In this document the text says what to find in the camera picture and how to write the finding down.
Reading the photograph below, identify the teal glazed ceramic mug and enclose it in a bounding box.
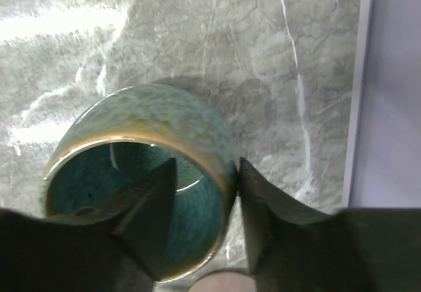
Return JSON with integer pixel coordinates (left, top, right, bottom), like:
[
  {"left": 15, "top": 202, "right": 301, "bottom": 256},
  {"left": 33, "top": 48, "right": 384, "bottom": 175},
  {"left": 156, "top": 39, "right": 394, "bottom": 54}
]
[{"left": 41, "top": 84, "right": 239, "bottom": 283}]

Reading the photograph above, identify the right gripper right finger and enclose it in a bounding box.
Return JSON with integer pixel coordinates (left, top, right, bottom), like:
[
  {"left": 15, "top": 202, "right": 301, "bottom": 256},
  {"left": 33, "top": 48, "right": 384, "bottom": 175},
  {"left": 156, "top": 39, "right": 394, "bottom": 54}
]
[{"left": 239, "top": 158, "right": 420, "bottom": 291}]

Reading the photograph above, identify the pink purple-inside mug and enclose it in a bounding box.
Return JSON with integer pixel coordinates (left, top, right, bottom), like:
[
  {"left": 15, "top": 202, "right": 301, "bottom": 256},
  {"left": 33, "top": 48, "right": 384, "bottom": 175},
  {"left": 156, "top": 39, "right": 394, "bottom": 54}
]
[{"left": 188, "top": 271, "right": 257, "bottom": 292}]

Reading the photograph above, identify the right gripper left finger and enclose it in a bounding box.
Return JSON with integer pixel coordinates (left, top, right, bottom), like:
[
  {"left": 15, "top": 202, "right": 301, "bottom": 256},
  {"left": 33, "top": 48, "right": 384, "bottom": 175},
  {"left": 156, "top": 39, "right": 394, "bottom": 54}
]
[{"left": 1, "top": 158, "right": 176, "bottom": 291}]

